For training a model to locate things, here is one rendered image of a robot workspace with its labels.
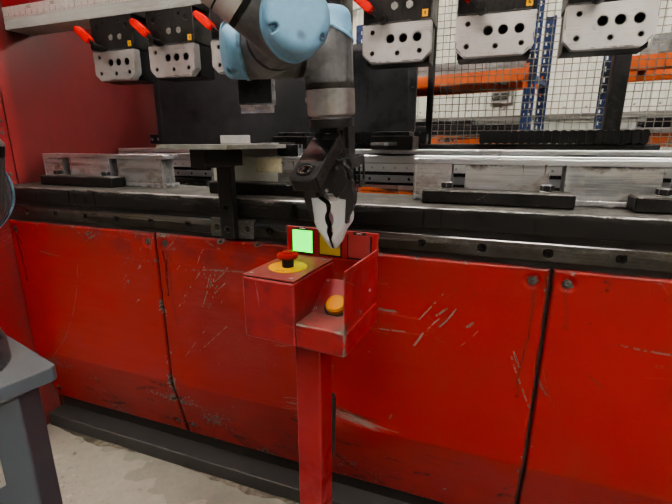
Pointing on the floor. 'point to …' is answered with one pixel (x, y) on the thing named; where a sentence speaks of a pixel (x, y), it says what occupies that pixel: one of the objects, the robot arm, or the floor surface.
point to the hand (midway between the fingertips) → (331, 242)
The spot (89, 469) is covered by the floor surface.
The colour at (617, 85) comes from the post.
